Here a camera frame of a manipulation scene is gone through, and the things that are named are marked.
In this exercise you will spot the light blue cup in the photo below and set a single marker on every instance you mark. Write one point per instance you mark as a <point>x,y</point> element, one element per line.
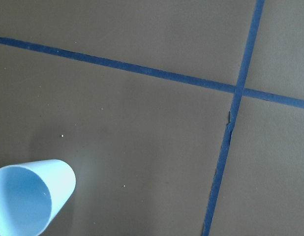
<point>32,194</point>

